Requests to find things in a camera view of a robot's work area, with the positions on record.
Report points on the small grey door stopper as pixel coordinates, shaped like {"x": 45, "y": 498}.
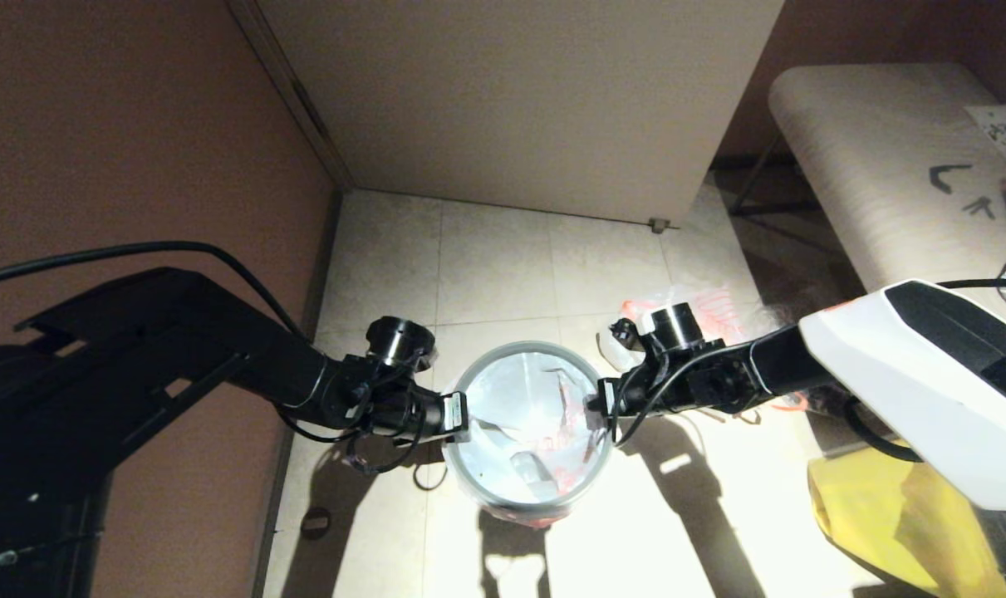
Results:
{"x": 657, "y": 224}

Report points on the brown door frame strip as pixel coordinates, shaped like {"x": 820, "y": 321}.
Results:
{"x": 282, "y": 75}

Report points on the black round trash bin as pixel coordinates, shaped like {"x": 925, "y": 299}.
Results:
{"x": 523, "y": 515}

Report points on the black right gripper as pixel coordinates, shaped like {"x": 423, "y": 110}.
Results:
{"x": 652, "y": 382}

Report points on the white door panel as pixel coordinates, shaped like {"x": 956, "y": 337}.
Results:
{"x": 519, "y": 100}

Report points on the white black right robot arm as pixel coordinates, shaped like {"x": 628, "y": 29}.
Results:
{"x": 885, "y": 374}

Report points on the black metal table frame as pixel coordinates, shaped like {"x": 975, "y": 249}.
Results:
{"x": 768, "y": 212}

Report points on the white plastic bag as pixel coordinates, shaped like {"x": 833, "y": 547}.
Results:
{"x": 519, "y": 415}

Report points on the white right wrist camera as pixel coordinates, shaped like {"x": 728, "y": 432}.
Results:
{"x": 625, "y": 332}

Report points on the yellow plastic bag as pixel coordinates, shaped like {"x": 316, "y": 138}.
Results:
{"x": 876, "y": 515}

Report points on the crumpled clear plastic bag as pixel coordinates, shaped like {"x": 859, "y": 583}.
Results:
{"x": 802, "y": 320}

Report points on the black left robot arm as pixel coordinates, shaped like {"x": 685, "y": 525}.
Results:
{"x": 137, "y": 365}

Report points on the small black hex keys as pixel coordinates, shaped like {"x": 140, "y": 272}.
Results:
{"x": 980, "y": 208}

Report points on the black L-shaped hex key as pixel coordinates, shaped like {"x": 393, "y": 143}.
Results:
{"x": 940, "y": 178}

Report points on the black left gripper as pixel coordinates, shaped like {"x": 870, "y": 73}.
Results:
{"x": 403, "y": 390}

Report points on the round metal floor drain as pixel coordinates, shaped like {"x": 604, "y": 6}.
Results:
{"x": 316, "y": 522}

